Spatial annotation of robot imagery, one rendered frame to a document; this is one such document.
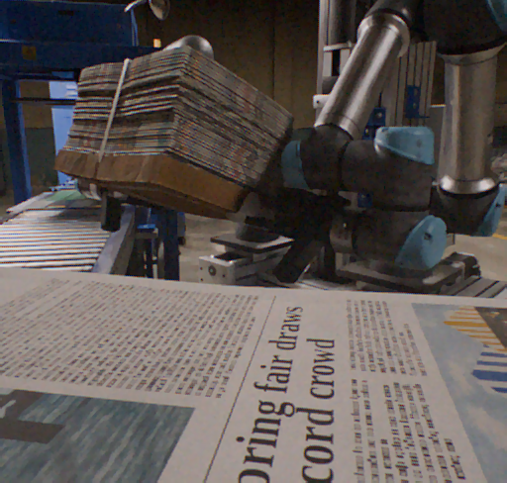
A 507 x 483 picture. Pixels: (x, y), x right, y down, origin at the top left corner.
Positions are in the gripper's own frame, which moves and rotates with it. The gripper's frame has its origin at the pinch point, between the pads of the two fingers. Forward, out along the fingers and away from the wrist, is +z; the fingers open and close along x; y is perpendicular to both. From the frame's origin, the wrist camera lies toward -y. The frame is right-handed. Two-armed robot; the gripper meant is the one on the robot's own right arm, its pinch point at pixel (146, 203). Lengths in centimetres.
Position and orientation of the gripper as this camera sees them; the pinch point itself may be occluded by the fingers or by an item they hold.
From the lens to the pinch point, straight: 111.0
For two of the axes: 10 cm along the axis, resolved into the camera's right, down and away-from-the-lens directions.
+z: 6.9, 1.6, -7.0
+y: 2.6, -9.6, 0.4
